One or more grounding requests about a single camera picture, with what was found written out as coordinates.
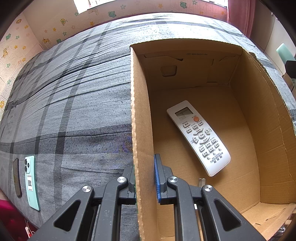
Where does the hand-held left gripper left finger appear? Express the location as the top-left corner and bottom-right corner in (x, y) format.
(31, 166), (136, 241)

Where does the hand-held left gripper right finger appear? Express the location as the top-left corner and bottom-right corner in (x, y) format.
(154, 153), (266, 241)

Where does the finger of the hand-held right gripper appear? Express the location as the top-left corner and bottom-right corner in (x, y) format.
(285, 60), (296, 78)

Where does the brown cardboard box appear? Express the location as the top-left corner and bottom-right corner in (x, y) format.
(129, 38), (296, 241)

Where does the white remote control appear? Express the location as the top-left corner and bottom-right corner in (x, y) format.
(166, 100), (231, 177)

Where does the cream wardrobe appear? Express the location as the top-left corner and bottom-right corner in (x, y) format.
(254, 14), (296, 77)

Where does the red curtain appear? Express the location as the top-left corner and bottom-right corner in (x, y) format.
(228, 0), (256, 39)

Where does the mint green phone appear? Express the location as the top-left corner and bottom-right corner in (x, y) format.
(24, 155), (41, 211)

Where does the grey plaid bed sheet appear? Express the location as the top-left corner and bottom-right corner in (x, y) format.
(0, 11), (296, 241)

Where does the dark phone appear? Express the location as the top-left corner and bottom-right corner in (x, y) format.
(13, 158), (23, 198)

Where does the magenta cloth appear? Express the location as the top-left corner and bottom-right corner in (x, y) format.
(0, 192), (35, 241)

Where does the barred window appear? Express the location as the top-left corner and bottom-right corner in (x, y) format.
(73, 0), (139, 14)

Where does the white cable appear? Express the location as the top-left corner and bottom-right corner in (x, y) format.
(24, 219), (37, 239)

